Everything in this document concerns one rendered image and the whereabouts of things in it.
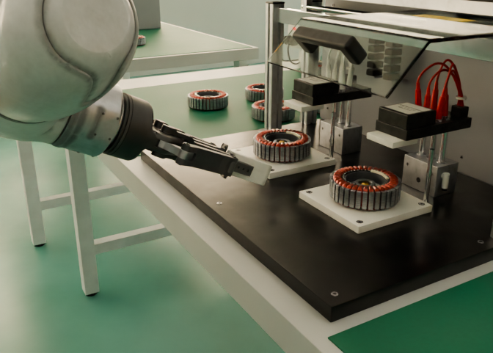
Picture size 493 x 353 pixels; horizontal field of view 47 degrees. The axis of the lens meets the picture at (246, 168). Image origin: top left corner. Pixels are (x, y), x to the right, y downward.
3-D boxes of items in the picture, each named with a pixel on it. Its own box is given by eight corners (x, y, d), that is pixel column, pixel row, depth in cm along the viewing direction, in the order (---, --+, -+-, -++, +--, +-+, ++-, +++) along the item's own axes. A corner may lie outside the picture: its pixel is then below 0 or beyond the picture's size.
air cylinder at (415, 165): (433, 197, 94) (437, 166, 92) (400, 183, 100) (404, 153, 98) (454, 191, 96) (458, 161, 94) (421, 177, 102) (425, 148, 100)
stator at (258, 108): (250, 123, 141) (250, 108, 140) (252, 111, 152) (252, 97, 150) (295, 124, 140) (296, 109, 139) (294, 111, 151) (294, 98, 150)
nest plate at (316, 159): (269, 179, 101) (269, 172, 101) (229, 155, 113) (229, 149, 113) (335, 164, 108) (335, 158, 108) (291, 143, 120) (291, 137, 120)
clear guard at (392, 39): (385, 99, 60) (390, 42, 58) (266, 63, 79) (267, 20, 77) (568, 69, 75) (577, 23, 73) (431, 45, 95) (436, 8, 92)
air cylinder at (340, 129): (341, 155, 113) (342, 128, 111) (318, 144, 119) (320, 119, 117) (360, 150, 116) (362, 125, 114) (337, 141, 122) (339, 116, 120)
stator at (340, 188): (359, 218, 84) (360, 195, 82) (315, 191, 93) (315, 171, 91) (414, 202, 89) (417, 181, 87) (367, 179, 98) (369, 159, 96)
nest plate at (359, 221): (358, 234, 82) (359, 226, 81) (298, 197, 94) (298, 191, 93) (431, 211, 88) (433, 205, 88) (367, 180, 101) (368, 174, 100)
